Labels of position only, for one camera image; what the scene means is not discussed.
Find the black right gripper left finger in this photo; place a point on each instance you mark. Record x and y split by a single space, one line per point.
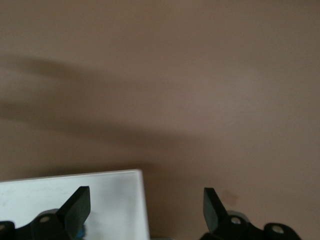
72 212

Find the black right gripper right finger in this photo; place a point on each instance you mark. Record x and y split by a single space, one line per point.
217 217

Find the white board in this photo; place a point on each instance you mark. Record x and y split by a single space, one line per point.
112 200

